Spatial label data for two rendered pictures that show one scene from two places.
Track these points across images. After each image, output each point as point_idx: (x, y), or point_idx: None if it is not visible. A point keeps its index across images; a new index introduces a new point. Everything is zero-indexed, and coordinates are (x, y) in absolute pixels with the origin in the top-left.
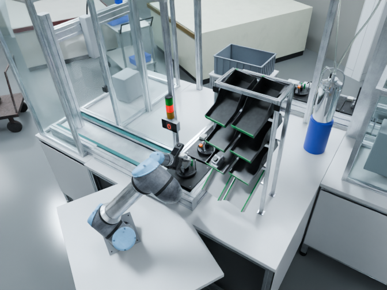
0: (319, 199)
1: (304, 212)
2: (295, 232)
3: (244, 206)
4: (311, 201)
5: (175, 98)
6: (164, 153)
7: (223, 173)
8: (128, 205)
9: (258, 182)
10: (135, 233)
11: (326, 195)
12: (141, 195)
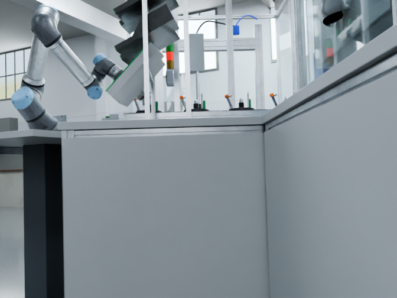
0: (264, 157)
1: (181, 118)
2: (135, 119)
3: (111, 84)
4: (213, 119)
5: (177, 48)
6: (109, 59)
7: (120, 56)
8: (31, 53)
9: (136, 59)
10: (29, 94)
11: (266, 139)
12: (35, 38)
